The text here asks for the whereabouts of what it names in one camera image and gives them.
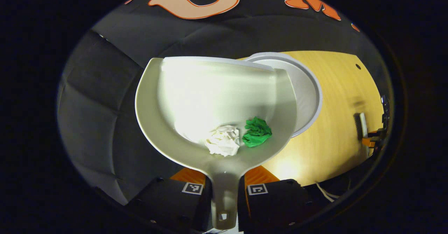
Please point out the white paper ball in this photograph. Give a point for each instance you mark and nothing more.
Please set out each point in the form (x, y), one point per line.
(224, 141)

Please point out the green paper ball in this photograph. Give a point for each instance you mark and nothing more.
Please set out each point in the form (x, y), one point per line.
(257, 132)

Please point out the wooden desktop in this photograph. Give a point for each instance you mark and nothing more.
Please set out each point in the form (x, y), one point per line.
(339, 122)

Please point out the small grey broom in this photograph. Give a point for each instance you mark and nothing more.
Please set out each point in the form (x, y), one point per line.
(363, 123)

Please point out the grey translucent dustpan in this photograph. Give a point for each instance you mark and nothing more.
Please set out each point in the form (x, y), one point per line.
(210, 94)

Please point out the white ribbed garbage bin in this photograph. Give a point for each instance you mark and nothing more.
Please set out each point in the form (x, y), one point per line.
(304, 94)

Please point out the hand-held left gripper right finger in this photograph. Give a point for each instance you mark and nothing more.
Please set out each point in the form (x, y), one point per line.
(276, 202)

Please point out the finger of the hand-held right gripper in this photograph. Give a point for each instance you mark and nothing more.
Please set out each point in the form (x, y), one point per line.
(370, 142)

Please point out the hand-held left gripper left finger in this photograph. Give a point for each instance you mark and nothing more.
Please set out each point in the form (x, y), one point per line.
(168, 202)

